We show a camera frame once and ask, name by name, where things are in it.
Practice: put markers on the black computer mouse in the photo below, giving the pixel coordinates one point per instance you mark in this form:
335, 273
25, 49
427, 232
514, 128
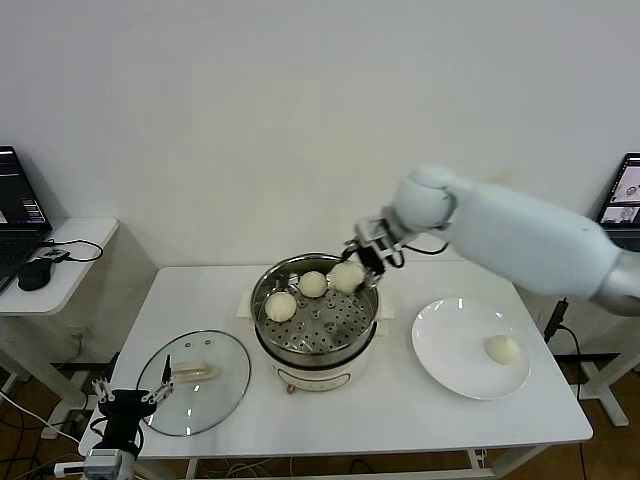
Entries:
35, 275

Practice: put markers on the white steamed baozi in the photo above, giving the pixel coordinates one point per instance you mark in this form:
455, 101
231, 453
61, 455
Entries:
313, 285
504, 350
280, 306
347, 277

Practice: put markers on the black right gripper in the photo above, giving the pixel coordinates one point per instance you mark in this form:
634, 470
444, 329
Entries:
392, 225

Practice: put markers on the stainless steel steamer pot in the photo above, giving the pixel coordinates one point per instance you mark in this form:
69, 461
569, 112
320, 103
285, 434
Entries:
320, 330

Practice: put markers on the white side desk with mouse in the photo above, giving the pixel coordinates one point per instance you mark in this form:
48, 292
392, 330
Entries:
75, 240

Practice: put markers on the black inline power adapter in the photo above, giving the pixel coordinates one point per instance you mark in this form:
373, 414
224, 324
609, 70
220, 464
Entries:
556, 317

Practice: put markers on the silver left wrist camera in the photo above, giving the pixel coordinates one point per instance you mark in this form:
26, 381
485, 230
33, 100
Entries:
70, 469

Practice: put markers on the grey laptop with pink windows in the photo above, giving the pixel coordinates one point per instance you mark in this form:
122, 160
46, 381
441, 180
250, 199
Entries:
622, 200

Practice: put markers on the white work table frame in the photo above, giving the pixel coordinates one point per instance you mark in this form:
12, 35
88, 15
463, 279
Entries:
474, 462

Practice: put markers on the white wall socket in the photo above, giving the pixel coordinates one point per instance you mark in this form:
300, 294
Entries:
82, 334

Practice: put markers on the black laptop with dark screen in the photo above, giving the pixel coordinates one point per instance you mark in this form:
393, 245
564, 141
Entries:
20, 210

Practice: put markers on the round glass pot lid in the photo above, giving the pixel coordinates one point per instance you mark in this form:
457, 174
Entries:
210, 395

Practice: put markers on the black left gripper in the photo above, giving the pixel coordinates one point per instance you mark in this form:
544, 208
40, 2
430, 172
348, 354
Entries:
124, 407

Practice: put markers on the white round plate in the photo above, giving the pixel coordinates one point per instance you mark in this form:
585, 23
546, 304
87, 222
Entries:
450, 350

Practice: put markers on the cream electric cooker base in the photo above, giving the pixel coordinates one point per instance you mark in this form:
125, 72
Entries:
315, 375

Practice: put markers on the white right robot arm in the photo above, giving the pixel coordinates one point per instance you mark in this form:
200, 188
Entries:
525, 235

